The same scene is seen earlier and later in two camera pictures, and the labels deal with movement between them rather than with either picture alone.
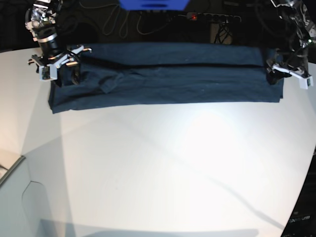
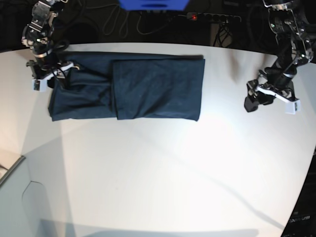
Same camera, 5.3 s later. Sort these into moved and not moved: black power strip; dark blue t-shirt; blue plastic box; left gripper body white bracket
Moved: dark blue t-shirt; left gripper body white bracket
Not moved: blue plastic box; black power strip
